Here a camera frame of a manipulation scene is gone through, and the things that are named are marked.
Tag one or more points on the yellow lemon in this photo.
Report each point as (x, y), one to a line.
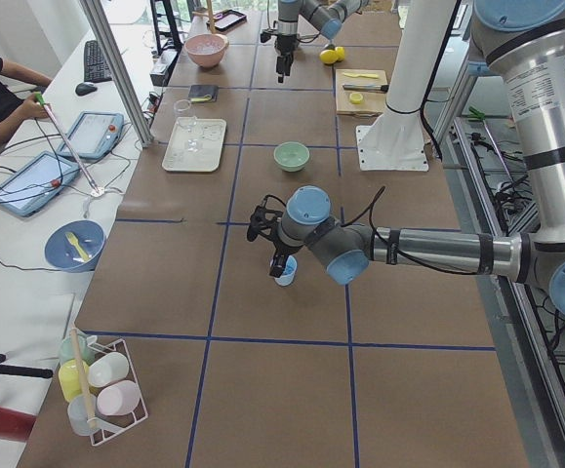
(340, 52)
(329, 56)

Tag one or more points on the blue bowl with fork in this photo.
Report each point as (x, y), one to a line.
(75, 247)

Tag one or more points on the white wire cup rack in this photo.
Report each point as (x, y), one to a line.
(100, 385)

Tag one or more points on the aluminium frame post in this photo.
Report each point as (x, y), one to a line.
(94, 12)

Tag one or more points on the yellow plastic knife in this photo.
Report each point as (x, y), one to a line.
(361, 75)

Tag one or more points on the pink bowl of ice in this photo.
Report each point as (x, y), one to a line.
(206, 50)

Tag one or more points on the green bowl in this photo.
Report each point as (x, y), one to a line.
(291, 156)

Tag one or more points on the far teach pendant tablet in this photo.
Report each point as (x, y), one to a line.
(94, 134)

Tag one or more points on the wooden cutting board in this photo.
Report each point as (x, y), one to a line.
(373, 104)

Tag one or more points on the black computer mouse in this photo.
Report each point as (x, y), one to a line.
(85, 88)

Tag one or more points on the light blue cup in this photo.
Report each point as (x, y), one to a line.
(288, 275)

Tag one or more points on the teach pendant tablet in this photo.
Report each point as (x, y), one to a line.
(39, 181)
(94, 134)

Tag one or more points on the grey folded cloth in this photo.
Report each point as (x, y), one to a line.
(203, 93)

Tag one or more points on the clear wine glass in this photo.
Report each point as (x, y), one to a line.
(188, 133)

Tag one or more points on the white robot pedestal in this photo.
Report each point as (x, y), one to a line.
(395, 142)

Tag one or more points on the near teach pendant tablet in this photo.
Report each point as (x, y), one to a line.
(39, 181)

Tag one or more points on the cream bear tray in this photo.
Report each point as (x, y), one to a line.
(205, 161)

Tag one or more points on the lemon half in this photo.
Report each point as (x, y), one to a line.
(356, 98)

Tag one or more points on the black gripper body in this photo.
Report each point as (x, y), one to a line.
(284, 45)
(282, 249)

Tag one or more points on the black keyboard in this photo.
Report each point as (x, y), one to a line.
(95, 67)

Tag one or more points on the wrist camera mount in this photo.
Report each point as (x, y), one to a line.
(264, 221)
(267, 34)

